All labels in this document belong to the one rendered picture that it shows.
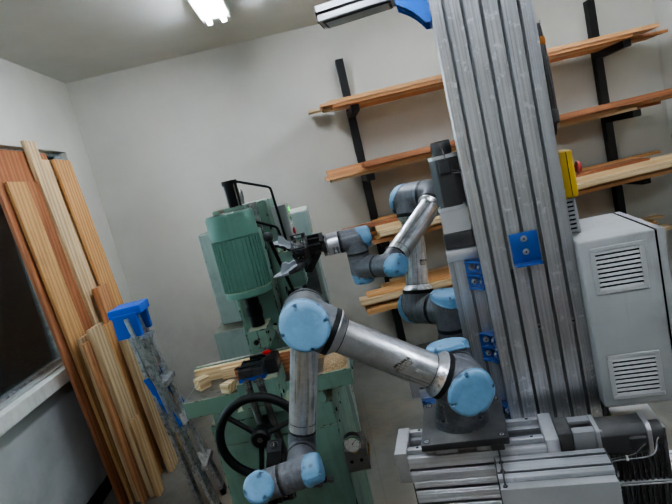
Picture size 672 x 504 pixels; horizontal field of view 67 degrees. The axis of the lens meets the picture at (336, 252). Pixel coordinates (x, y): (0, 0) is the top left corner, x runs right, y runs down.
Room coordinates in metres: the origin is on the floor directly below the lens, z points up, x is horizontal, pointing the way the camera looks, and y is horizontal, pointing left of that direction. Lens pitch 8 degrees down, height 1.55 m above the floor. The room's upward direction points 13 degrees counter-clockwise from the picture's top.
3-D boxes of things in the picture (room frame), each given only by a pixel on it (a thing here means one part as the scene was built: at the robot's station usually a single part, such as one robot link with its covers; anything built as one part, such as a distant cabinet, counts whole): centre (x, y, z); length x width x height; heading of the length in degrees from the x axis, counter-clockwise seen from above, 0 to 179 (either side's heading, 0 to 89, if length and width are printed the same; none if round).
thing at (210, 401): (1.73, 0.34, 0.87); 0.61 x 0.30 x 0.06; 87
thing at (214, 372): (1.86, 0.33, 0.92); 0.60 x 0.02 x 0.05; 87
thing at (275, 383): (1.65, 0.35, 0.91); 0.15 x 0.14 x 0.09; 87
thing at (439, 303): (1.79, -0.35, 0.98); 0.13 x 0.12 x 0.14; 43
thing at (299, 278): (2.05, 0.18, 1.22); 0.09 x 0.08 x 0.15; 177
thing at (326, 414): (1.96, 0.34, 0.76); 0.57 x 0.45 x 0.09; 177
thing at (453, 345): (1.30, -0.23, 0.98); 0.13 x 0.12 x 0.14; 0
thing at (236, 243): (1.84, 0.34, 1.35); 0.18 x 0.18 x 0.31
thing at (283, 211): (2.15, 0.19, 1.40); 0.10 x 0.06 x 0.16; 177
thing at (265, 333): (1.86, 0.34, 1.03); 0.14 x 0.07 x 0.09; 177
